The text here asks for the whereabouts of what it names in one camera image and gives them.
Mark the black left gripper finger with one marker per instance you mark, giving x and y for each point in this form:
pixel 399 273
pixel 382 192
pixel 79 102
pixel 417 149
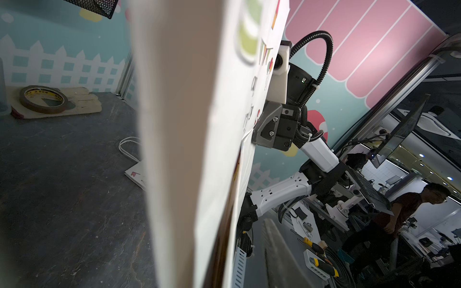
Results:
pixel 282 268

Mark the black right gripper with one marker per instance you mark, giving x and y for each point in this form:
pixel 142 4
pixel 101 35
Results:
pixel 279 126

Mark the white paper gift bag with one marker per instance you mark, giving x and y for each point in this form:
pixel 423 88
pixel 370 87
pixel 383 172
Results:
pixel 136 172

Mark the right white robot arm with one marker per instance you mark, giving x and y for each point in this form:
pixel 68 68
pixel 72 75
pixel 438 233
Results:
pixel 321 103

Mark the black monitor on stand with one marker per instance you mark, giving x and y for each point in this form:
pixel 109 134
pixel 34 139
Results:
pixel 400 133

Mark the person in dark shirt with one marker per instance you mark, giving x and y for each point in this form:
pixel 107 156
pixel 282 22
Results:
pixel 383 229

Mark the brown packing tape roll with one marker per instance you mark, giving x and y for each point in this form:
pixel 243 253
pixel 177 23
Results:
pixel 43 99

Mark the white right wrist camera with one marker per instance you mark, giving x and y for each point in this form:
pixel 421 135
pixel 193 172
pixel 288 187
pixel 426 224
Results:
pixel 278 86

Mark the black wire mesh wall basket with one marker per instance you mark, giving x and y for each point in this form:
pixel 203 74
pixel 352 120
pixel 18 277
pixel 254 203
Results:
pixel 105 8

